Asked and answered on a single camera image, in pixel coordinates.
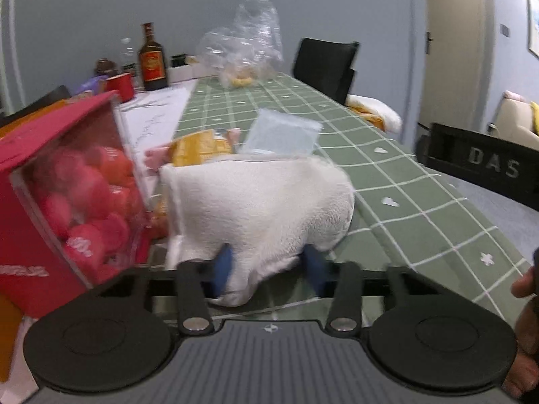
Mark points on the small white box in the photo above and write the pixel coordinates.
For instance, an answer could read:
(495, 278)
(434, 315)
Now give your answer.
(183, 73)

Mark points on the framed wall picture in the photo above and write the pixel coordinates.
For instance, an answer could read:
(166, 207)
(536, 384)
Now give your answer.
(534, 21)

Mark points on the red mug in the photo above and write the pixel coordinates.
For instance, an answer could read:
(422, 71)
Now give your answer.
(121, 87)

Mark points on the grey light switch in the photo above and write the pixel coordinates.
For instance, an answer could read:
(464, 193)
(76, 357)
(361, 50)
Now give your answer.
(505, 30)

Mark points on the white fluffy towel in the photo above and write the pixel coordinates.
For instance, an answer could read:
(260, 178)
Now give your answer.
(261, 206)

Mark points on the cream door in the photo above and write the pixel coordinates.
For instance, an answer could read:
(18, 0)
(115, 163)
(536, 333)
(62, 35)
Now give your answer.
(454, 50)

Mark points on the black dining chair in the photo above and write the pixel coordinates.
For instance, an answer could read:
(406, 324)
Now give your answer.
(324, 67)

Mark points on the yellow pillow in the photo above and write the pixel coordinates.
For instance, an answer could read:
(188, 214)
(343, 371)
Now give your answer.
(535, 118)

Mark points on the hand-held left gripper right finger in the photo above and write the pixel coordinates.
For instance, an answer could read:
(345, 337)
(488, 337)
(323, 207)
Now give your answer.
(316, 269)

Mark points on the dark liquor bottle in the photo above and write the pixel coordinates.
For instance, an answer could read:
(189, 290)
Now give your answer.
(152, 63)

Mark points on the pink item on sofa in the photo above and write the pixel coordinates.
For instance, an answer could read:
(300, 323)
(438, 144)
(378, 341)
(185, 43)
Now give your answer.
(514, 96)

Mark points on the red box with clear window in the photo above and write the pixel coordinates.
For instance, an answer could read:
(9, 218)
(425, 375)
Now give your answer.
(50, 202)

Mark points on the purple box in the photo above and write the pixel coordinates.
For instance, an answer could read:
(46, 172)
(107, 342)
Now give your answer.
(90, 85)

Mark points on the clear water bottle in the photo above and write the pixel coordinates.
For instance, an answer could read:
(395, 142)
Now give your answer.
(128, 57)

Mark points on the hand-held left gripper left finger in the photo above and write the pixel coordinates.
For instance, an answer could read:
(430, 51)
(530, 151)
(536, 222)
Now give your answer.
(223, 269)

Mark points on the yellow snack packet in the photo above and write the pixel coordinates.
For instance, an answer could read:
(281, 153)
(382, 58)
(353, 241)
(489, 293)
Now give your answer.
(198, 147)

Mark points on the person's right hand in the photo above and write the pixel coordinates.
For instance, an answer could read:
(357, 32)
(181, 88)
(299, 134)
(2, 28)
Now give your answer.
(524, 286)

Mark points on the clear plastic bag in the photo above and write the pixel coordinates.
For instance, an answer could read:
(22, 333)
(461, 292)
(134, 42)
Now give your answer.
(248, 38)

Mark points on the beige sofa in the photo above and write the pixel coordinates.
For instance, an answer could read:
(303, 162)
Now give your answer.
(511, 122)

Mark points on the light blue clear packet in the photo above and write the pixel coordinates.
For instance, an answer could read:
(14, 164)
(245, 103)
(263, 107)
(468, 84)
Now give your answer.
(280, 134)

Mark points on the yellow food item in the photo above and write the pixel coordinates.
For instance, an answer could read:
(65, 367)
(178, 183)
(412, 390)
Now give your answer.
(241, 81)

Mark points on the green checked tablecloth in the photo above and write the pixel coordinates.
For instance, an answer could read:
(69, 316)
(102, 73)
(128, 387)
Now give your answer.
(379, 168)

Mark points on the brown figurine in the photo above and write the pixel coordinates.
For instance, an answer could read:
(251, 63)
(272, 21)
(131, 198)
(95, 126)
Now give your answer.
(105, 67)

